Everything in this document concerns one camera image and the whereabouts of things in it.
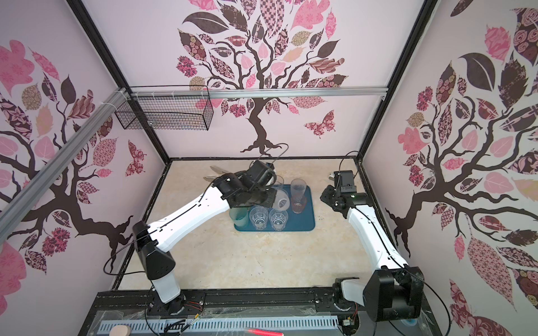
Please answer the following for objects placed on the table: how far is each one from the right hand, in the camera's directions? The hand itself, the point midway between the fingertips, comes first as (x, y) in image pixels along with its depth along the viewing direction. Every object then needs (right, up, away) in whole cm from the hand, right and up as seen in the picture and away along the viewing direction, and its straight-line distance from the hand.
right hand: (327, 193), depth 83 cm
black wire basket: (-62, +39, +12) cm, 74 cm away
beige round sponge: (-73, -45, -15) cm, 87 cm away
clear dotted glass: (-19, -3, -5) cm, 20 cm away
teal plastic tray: (-8, -13, +9) cm, 18 cm away
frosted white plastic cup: (-10, +1, +17) cm, 20 cm away
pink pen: (-25, -46, -15) cm, 54 cm away
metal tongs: (-53, +11, +32) cm, 63 cm away
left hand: (-23, -2, -8) cm, 24 cm away
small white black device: (+9, +7, +27) cm, 29 cm away
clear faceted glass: (-28, -11, +9) cm, 32 cm away
